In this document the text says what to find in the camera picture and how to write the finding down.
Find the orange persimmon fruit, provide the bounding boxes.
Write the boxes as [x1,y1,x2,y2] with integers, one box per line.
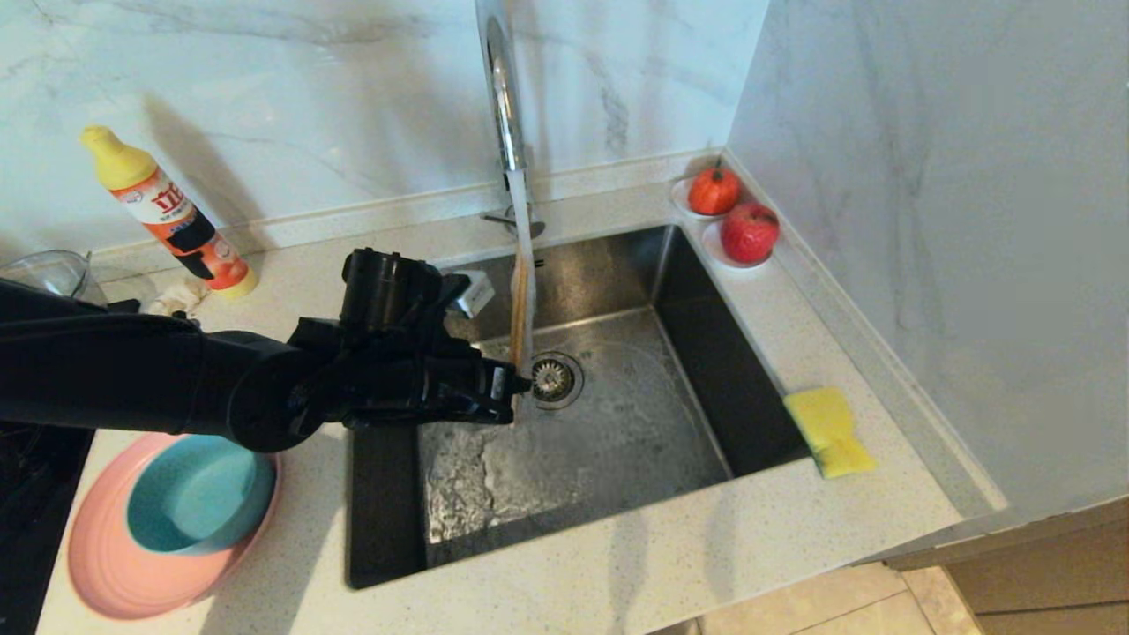
[688,161,742,218]

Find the pink plate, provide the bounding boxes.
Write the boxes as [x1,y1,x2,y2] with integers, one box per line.
[68,432,283,620]

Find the crumpled white tissue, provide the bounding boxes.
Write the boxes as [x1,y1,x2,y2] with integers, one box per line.
[146,278,210,318]

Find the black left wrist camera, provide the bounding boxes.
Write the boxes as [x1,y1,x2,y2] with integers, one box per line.
[340,249,496,332]

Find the small white dish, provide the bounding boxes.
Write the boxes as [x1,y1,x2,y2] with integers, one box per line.
[670,178,742,222]
[701,221,774,271]

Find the stainless steel sink basin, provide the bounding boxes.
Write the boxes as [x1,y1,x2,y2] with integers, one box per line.
[346,225,812,590]

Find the red apple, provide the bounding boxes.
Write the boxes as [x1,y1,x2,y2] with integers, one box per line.
[721,203,781,265]

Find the teal bowl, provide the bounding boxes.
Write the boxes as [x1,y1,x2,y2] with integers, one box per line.
[126,434,278,556]

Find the clear glass bowl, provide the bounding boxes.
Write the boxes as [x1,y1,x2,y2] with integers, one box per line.
[0,250,94,305]

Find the yellow sponge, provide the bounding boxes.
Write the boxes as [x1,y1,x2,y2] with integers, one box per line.
[783,386,878,480]

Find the wooden cabinet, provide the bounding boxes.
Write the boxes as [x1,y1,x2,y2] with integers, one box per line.
[882,496,1129,635]

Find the chrome kitchen faucet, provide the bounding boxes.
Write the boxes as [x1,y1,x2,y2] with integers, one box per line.
[476,0,548,241]

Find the yellow-capped orange dish soap bottle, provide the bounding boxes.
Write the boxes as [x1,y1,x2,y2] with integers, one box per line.
[79,124,258,299]

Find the black induction cooktop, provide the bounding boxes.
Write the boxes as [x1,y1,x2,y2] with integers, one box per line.
[0,422,96,635]

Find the round metal drain strainer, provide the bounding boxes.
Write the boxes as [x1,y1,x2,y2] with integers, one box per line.
[527,352,585,411]

